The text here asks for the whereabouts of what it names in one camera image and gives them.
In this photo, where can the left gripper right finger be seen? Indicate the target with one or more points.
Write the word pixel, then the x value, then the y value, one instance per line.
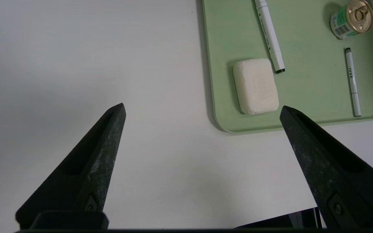
pixel 329 174

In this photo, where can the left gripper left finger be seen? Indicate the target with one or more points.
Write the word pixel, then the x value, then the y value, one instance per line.
pixel 86 168

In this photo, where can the thin white pen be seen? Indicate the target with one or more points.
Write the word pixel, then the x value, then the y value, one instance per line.
pixel 352 81

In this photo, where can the white soap bar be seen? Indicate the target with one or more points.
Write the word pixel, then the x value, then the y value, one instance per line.
pixel 256 86

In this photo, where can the thick white marker black tip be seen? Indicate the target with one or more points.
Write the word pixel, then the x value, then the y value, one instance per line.
pixel 269 35

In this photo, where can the small tin can gold lid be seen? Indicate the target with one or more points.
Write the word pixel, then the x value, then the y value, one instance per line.
pixel 351 19

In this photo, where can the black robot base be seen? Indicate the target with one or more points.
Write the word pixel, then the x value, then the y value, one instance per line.
pixel 280 223

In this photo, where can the light green plastic tray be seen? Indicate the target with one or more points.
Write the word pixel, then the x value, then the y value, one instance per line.
pixel 312 81

